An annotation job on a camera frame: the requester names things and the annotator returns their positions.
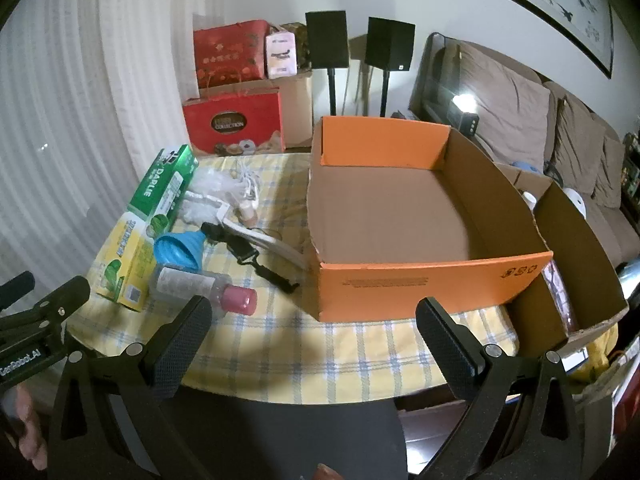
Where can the small beige bottle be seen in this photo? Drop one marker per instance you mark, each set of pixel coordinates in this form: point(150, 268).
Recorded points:
point(247, 215)

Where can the brown sofa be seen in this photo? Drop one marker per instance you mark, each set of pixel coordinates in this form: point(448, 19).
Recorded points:
point(615, 240)

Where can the open brown cardboard box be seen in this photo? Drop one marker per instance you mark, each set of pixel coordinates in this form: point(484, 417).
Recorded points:
point(565, 240)

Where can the person's left hand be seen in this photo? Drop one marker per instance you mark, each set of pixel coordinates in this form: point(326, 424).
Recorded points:
point(27, 425)

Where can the blue round object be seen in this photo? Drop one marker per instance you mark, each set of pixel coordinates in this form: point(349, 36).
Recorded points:
point(527, 166)

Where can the dark floral bag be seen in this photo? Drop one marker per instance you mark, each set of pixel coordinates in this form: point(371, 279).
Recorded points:
point(298, 35)

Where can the orange cardboard box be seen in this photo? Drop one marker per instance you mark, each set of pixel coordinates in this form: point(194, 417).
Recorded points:
point(400, 282)

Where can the white pink carton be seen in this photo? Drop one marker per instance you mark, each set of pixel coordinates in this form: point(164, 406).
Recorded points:
point(281, 55)

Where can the blue silicone funnel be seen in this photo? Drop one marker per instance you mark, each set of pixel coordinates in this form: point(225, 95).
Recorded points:
point(175, 251)

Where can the medium brown cushion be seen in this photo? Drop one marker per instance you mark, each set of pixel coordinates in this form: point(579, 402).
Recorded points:
point(577, 145)

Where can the large brown cushion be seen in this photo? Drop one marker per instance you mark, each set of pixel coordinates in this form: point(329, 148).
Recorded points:
point(505, 105)

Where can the red gift box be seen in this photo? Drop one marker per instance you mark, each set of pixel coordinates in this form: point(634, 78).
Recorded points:
point(225, 50)

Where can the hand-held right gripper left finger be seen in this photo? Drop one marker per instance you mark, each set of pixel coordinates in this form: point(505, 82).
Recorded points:
point(187, 340)

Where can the clear bottle with pink cap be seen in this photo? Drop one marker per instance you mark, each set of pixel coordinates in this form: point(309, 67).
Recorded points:
point(200, 287)

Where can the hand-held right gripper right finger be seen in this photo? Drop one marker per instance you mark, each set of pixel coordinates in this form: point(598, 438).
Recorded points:
point(445, 345)

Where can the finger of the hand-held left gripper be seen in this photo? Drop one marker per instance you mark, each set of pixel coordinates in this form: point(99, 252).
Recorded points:
point(70, 295)
point(17, 286)

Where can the red paper gift bag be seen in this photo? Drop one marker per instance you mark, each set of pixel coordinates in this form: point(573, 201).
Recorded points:
point(225, 110)

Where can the plain brown cardboard box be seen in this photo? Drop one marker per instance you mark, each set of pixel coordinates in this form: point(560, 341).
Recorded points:
point(297, 110)

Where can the small brown cushion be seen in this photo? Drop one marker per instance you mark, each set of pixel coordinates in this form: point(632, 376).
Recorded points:
point(611, 170)

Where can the lit black device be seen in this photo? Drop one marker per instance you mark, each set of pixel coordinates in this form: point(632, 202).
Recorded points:
point(465, 115)

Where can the black speaker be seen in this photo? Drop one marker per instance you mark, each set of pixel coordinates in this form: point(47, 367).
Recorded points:
point(389, 42)
point(326, 40)

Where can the white fluffy duster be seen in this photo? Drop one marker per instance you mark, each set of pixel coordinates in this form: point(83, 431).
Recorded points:
point(210, 182)

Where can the white round object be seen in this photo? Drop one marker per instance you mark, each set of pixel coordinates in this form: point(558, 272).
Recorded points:
point(575, 200)

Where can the white curtain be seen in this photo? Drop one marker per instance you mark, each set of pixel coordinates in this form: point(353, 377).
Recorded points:
point(75, 110)

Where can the framed ink painting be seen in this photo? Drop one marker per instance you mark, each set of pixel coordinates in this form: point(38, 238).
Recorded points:
point(550, 5)

